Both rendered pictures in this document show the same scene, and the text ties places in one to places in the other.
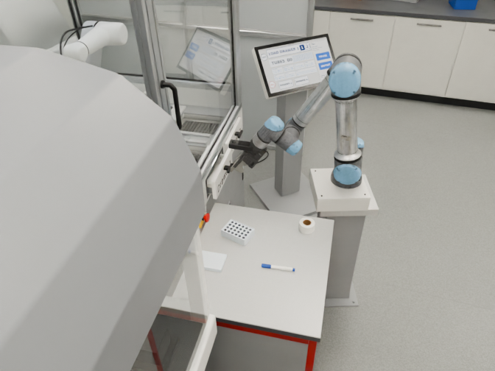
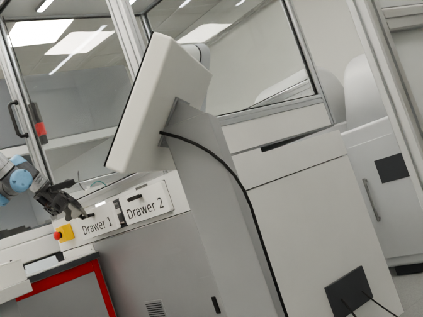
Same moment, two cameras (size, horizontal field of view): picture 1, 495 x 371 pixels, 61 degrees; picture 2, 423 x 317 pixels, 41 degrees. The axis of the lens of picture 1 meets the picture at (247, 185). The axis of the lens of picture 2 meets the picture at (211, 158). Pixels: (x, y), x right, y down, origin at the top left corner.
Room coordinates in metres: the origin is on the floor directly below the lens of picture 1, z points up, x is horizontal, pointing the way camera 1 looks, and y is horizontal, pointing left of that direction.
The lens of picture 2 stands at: (3.34, -1.51, 0.83)
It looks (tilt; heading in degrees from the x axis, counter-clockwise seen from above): 3 degrees up; 123
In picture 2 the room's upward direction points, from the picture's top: 19 degrees counter-clockwise
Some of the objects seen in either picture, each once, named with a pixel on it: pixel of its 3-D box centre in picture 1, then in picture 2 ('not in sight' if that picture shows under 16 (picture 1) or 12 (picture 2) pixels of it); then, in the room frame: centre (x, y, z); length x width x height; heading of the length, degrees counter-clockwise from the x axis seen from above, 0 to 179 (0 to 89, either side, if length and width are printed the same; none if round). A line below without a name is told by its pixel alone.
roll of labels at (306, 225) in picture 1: (306, 225); not in sight; (1.36, -0.26, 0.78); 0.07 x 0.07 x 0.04
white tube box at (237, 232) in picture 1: (237, 232); (41, 265); (1.33, 0.05, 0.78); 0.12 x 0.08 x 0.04; 57
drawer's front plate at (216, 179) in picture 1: (222, 172); (97, 221); (1.65, 0.12, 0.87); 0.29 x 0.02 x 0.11; 166
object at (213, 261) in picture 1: (209, 260); not in sight; (1.18, 0.17, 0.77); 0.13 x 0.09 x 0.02; 76
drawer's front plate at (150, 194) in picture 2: (233, 138); (145, 204); (1.96, 0.07, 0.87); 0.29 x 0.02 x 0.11; 166
